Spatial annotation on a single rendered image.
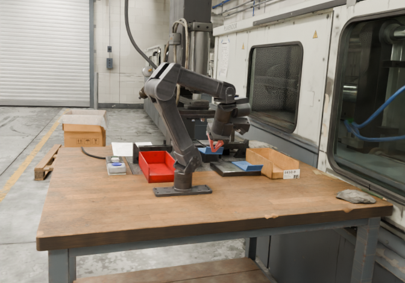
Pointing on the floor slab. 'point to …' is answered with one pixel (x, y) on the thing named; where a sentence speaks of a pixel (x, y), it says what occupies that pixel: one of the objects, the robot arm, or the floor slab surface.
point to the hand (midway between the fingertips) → (213, 149)
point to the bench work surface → (190, 219)
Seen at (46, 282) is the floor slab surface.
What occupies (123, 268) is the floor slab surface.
